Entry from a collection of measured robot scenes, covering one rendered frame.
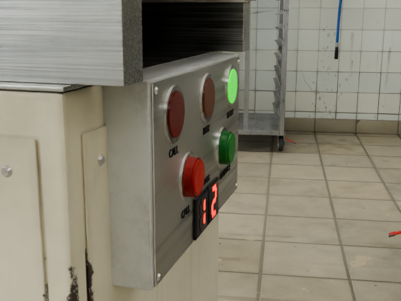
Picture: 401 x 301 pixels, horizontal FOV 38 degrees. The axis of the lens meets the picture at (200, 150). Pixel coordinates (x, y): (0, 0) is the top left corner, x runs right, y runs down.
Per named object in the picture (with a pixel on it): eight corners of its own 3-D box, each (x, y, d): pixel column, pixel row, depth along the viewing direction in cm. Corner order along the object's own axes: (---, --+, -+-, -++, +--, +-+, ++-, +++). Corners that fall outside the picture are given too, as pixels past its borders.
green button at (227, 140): (210, 166, 52) (210, 134, 51) (219, 159, 55) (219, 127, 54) (227, 168, 52) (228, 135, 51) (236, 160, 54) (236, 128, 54)
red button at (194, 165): (172, 200, 43) (172, 161, 42) (185, 189, 45) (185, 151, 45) (193, 203, 42) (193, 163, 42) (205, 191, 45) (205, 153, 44)
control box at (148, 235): (106, 285, 39) (99, 78, 36) (206, 186, 62) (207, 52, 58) (157, 292, 38) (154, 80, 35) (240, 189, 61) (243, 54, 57)
